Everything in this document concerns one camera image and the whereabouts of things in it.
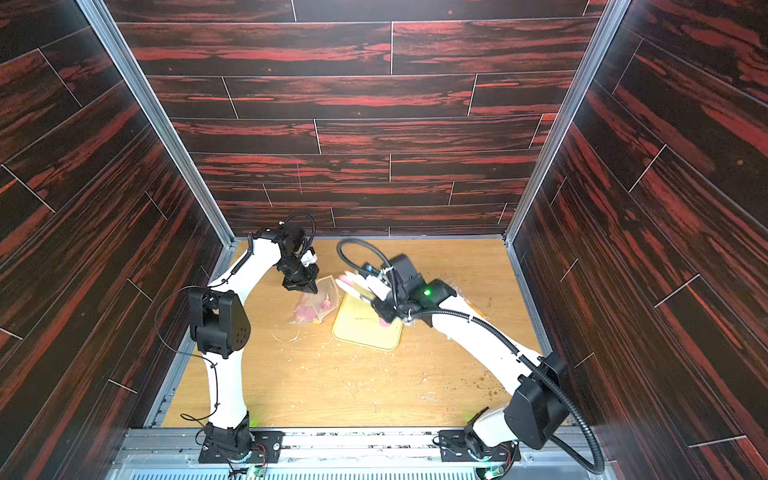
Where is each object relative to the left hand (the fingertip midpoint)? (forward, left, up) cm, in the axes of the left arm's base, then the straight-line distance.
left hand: (319, 289), depth 93 cm
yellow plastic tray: (-5, -12, -11) cm, 17 cm away
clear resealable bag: (-7, 0, 0) cm, 7 cm away
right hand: (-7, -21, +9) cm, 24 cm away
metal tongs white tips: (-4, -15, +8) cm, 17 cm away
